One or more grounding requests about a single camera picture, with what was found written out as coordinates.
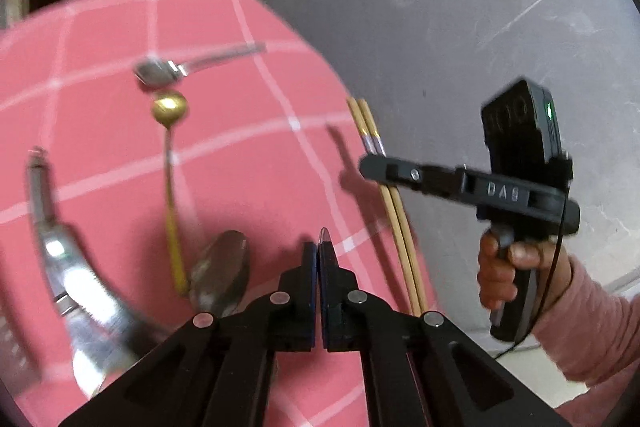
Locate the silver slotted utensil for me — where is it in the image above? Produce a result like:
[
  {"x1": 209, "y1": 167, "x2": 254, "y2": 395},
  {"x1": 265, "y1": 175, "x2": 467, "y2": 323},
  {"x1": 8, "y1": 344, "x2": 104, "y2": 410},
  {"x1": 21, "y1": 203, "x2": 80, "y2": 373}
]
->
[{"x1": 0, "y1": 302, "x2": 45, "y2": 400}]

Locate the person's right hand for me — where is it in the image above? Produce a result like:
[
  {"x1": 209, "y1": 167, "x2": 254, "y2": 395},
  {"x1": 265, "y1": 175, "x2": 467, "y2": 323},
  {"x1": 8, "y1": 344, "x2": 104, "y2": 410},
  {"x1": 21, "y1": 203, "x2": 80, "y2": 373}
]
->
[{"x1": 477, "y1": 229, "x2": 573, "y2": 312}]

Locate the gold spoon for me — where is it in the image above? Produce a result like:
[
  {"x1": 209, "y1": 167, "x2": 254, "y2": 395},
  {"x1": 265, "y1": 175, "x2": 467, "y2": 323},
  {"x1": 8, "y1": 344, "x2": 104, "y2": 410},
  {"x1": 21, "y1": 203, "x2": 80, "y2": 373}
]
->
[{"x1": 151, "y1": 91, "x2": 191, "y2": 295}]

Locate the pink checked tablecloth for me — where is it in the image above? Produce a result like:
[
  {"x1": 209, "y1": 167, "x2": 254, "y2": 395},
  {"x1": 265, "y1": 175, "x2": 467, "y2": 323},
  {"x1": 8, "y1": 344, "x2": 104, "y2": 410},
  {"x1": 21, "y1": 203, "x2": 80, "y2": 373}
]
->
[{"x1": 0, "y1": 0, "x2": 441, "y2": 427}]

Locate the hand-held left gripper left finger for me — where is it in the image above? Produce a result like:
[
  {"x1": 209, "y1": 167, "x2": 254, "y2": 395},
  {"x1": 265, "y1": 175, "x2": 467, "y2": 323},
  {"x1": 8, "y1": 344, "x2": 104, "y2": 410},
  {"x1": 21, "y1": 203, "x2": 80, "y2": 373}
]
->
[{"x1": 59, "y1": 242, "x2": 318, "y2": 427}]

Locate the wooden chopstick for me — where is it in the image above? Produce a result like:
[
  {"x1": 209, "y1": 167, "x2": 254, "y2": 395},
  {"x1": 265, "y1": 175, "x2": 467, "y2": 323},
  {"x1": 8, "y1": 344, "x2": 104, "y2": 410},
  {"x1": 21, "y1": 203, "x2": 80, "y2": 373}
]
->
[
  {"x1": 347, "y1": 97, "x2": 422, "y2": 317},
  {"x1": 357, "y1": 99, "x2": 430, "y2": 313}
]

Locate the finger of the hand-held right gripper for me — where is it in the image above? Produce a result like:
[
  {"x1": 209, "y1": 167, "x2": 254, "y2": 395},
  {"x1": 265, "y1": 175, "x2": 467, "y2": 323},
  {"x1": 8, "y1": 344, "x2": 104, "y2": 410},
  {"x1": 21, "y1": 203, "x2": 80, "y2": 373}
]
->
[{"x1": 359, "y1": 155, "x2": 467, "y2": 204}]

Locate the large silver spoon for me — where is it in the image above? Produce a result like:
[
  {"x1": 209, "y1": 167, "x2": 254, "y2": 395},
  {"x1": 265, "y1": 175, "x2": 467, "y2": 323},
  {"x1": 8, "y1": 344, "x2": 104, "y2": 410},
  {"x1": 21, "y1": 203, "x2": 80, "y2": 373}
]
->
[{"x1": 188, "y1": 230, "x2": 251, "y2": 319}]

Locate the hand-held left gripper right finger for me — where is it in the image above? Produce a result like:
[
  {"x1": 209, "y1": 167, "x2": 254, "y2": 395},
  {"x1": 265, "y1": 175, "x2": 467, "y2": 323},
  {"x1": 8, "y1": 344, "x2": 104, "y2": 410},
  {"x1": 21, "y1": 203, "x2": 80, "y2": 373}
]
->
[{"x1": 319, "y1": 241, "x2": 571, "y2": 427}]

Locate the small silver spoon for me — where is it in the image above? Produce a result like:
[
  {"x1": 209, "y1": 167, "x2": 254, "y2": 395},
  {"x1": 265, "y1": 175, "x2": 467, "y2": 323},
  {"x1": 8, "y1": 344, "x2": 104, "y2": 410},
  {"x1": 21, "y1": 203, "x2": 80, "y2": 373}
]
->
[{"x1": 133, "y1": 42, "x2": 267, "y2": 91}]

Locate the large silver serving utensil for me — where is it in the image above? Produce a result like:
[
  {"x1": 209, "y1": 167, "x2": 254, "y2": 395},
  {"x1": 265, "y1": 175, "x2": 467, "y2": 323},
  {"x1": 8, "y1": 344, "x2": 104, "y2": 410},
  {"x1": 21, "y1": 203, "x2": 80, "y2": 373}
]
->
[{"x1": 25, "y1": 147, "x2": 173, "y2": 400}]

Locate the black cable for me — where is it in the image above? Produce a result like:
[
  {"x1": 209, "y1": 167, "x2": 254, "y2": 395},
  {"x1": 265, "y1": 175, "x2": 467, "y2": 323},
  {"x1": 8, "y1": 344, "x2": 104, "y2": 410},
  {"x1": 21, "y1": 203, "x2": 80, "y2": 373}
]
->
[{"x1": 492, "y1": 199, "x2": 571, "y2": 360}]

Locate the person's right forearm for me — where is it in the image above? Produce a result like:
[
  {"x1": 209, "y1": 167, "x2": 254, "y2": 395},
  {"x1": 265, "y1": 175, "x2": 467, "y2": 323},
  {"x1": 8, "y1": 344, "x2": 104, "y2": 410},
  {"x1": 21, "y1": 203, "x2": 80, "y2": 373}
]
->
[{"x1": 529, "y1": 252, "x2": 640, "y2": 408}]

